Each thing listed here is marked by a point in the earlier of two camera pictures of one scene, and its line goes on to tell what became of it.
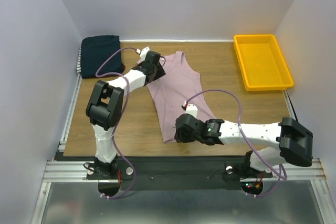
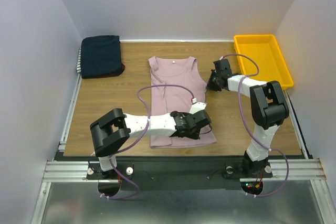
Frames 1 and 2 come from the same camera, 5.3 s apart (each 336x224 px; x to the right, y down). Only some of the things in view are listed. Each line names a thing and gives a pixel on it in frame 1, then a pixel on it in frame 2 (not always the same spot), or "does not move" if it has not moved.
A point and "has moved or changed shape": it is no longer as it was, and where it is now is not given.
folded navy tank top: (95, 50) does not move
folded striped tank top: (79, 65) does not move
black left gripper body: (158, 72) → (193, 134)
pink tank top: (179, 87) has moved or changed shape
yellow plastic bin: (263, 65) does not move
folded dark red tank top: (123, 67) does not move
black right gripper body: (179, 133) → (212, 82)
